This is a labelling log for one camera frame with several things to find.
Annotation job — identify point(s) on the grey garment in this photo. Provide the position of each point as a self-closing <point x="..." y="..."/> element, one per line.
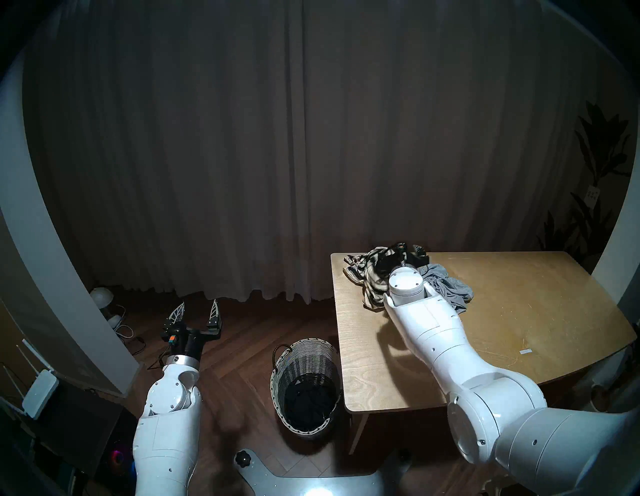
<point x="450" y="287"/>

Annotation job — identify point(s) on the light wooden table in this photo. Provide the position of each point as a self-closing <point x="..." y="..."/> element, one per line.
<point x="525" y="300"/>

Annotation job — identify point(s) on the white plant label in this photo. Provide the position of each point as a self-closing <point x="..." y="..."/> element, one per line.
<point x="592" y="192"/>

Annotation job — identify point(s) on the white cylindrical plant pot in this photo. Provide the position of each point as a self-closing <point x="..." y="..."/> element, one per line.
<point x="600" y="400"/>

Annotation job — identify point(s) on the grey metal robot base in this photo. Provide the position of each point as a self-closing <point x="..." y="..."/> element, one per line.
<point x="320" y="487"/>

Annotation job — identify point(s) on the tall dark leafy houseplant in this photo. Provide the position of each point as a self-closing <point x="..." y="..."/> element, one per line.
<point x="602" y="145"/>

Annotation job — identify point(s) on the small white round device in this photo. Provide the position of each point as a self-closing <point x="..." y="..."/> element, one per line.
<point x="115" y="321"/>

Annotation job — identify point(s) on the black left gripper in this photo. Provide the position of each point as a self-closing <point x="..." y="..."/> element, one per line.
<point x="187" y="342"/>

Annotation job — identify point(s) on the dark computer case rgb fans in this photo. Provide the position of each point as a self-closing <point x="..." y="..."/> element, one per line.
<point x="117" y="455"/>

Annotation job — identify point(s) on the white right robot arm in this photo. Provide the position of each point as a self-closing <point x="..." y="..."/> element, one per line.
<point x="450" y="350"/>

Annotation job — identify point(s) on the dark low cabinet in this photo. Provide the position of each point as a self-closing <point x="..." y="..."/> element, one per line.
<point x="80" y="425"/>

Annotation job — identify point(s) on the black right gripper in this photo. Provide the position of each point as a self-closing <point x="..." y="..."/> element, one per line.
<point x="387" y="262"/>

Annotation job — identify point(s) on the black base knob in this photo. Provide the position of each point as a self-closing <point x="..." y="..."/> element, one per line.
<point x="243" y="458"/>
<point x="404" y="455"/>

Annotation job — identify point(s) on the white wifi router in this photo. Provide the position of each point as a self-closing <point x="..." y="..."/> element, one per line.
<point x="42" y="395"/>

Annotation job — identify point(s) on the black cream striped garment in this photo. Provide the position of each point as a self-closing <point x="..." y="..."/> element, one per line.
<point x="370" y="280"/>

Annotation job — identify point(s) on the long pleated curtain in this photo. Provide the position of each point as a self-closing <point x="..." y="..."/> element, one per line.
<point x="200" y="150"/>

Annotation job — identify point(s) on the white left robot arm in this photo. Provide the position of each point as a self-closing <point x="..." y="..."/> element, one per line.
<point x="165" y="425"/>

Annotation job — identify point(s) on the white mushroom lamp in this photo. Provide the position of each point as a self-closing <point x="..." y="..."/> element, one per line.
<point x="101" y="296"/>

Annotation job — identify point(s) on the woven wicker laundry hamper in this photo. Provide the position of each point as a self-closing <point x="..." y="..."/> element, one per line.
<point x="300" y="360"/>

